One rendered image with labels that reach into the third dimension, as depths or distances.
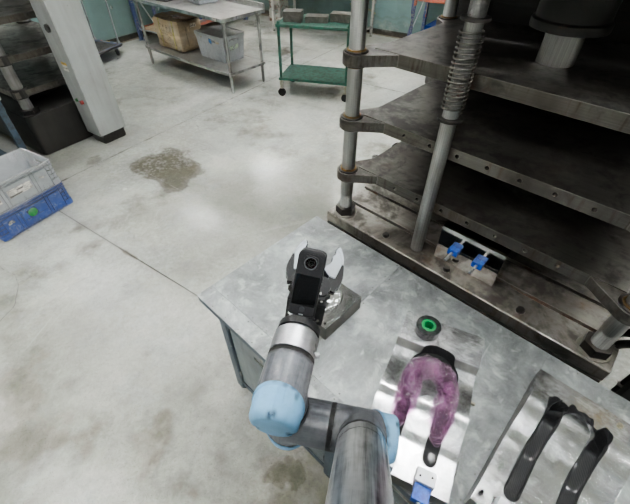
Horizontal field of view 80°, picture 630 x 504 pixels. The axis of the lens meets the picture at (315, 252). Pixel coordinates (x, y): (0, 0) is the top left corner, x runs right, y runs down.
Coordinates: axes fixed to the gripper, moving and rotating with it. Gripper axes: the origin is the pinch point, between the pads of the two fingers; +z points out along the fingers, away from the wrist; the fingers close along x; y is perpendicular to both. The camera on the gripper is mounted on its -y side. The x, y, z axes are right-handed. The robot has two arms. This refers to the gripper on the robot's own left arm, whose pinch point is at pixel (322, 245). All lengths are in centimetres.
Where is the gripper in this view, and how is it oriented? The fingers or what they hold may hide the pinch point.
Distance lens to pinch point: 75.3
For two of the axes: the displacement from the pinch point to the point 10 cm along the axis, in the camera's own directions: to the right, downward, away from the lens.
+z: 2.0, -6.8, 7.1
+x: 9.7, 2.4, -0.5
